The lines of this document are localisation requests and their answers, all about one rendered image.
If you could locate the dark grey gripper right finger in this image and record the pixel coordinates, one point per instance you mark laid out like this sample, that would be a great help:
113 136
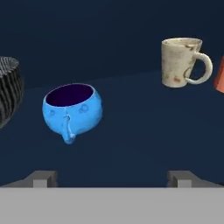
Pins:
182 178

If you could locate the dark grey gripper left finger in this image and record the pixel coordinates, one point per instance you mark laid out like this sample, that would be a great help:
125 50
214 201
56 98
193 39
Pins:
40 178

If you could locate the blue round cup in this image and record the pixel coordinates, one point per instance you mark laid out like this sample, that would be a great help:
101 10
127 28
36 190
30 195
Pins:
73 112

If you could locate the black ribbed bowl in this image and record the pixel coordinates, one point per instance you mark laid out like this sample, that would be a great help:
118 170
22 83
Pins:
8 90

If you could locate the orange object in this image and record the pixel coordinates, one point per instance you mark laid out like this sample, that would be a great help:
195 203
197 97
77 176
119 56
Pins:
220 77

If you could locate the cream speckled mug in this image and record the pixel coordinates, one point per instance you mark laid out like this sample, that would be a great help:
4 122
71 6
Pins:
178 62

